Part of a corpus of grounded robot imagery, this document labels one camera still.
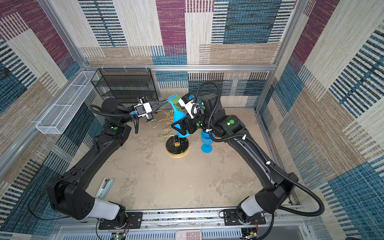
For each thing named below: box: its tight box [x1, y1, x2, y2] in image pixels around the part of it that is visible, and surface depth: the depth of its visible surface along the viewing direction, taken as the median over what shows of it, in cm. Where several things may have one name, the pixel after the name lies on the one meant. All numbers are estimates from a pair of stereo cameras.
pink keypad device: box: [175, 229, 202, 240], surface depth 70 cm
